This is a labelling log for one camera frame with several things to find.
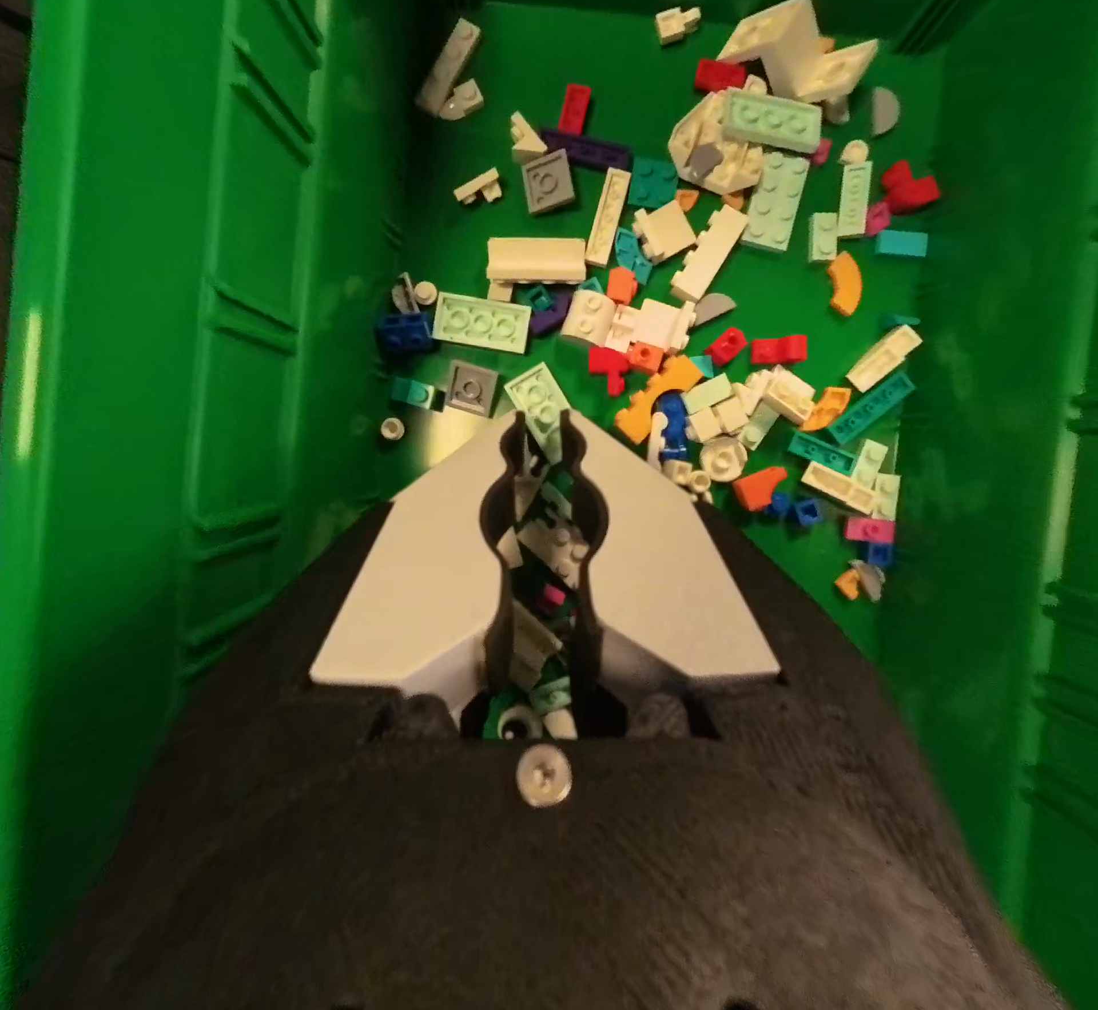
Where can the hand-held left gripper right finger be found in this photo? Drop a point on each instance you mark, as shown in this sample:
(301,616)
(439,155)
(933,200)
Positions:
(686,598)

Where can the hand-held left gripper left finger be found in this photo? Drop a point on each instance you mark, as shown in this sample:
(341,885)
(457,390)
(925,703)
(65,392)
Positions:
(403,598)

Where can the green plastic bin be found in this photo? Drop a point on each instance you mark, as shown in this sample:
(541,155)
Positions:
(257,255)

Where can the pile of lego bricks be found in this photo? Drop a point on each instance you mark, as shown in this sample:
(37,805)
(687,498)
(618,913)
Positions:
(772,195)

